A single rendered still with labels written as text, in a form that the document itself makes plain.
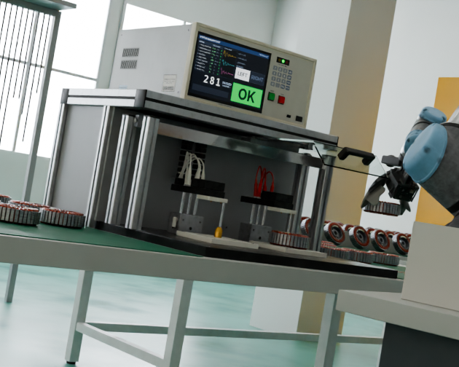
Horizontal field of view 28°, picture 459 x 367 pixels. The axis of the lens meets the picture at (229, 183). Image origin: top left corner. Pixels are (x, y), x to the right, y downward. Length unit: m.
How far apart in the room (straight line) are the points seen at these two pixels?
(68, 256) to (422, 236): 0.68
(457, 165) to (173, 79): 0.89
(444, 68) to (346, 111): 2.59
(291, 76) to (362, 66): 3.99
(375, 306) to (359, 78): 4.91
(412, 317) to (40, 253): 0.69
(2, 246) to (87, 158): 0.81
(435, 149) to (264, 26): 8.96
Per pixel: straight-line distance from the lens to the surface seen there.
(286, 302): 6.47
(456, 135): 1.88
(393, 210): 2.67
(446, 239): 1.75
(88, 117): 2.51
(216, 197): 2.31
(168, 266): 1.91
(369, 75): 6.62
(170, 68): 2.45
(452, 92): 6.37
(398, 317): 1.68
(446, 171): 1.83
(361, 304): 1.72
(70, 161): 2.56
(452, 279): 1.74
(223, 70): 2.44
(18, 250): 1.74
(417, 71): 9.11
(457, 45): 8.88
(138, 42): 2.61
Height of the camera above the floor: 0.88
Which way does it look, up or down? 1 degrees up
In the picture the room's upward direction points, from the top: 10 degrees clockwise
